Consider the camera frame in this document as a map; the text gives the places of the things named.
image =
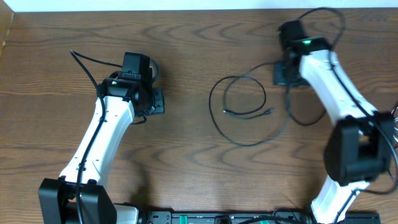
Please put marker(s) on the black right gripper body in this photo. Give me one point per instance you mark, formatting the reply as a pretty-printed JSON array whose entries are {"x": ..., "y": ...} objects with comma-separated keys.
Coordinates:
[{"x": 284, "y": 74}]

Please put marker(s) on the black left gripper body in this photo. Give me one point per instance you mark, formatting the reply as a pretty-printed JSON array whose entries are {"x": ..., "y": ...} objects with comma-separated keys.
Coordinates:
[{"x": 158, "y": 104}]

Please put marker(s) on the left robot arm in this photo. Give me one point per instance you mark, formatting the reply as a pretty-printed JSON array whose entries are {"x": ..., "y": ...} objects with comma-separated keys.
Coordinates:
[{"x": 79, "y": 194}]

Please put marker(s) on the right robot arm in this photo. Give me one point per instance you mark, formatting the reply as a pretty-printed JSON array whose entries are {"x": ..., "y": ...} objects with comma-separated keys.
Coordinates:
[{"x": 360, "y": 146}]

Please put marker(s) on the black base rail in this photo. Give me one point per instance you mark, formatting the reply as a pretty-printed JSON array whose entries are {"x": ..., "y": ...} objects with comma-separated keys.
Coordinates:
[{"x": 199, "y": 217}]

